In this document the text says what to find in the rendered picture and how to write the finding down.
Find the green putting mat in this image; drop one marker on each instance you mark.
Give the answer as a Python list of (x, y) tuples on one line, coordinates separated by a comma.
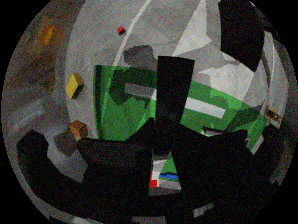
[(122, 114)]

